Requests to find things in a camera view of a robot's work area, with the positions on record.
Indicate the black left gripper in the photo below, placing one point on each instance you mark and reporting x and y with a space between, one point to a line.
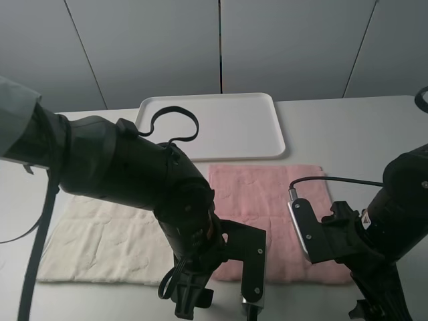
198 250

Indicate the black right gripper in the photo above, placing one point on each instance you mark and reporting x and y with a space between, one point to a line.
376 277

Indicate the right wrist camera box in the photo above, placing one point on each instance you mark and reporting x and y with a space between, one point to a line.
308 230

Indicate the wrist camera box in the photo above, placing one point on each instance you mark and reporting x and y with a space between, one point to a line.
248 245
308 230

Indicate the pink towel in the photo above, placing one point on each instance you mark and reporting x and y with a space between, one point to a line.
258 196

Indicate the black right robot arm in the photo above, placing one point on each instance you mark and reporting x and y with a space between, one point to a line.
371 243

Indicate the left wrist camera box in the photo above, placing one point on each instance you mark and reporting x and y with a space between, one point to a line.
248 245

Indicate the cream white towel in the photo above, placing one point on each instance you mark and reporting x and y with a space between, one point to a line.
102 242

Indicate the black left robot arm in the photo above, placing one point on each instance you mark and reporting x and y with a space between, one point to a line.
115 162

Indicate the white rectangular plastic tray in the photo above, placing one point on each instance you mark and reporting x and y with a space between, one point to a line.
231 126

